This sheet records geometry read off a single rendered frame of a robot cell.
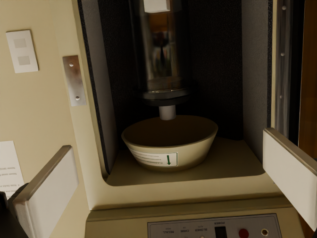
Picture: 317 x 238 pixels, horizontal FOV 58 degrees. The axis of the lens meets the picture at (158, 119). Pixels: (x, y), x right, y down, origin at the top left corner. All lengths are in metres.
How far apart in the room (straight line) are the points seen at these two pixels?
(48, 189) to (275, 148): 0.13
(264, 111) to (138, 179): 0.22
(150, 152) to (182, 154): 0.05
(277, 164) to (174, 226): 0.29
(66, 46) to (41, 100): 0.52
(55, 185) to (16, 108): 0.80
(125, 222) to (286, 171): 0.33
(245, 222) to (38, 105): 0.69
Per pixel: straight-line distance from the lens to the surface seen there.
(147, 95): 0.43
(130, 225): 0.46
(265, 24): 0.43
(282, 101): 0.44
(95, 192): 0.48
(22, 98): 0.95
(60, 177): 0.18
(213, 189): 0.47
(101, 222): 0.47
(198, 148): 0.47
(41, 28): 0.90
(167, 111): 0.47
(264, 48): 0.44
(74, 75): 0.42
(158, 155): 0.46
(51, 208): 0.17
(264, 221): 0.47
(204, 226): 0.45
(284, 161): 0.18
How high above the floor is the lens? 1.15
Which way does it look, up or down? 17 degrees up
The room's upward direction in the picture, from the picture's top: 174 degrees clockwise
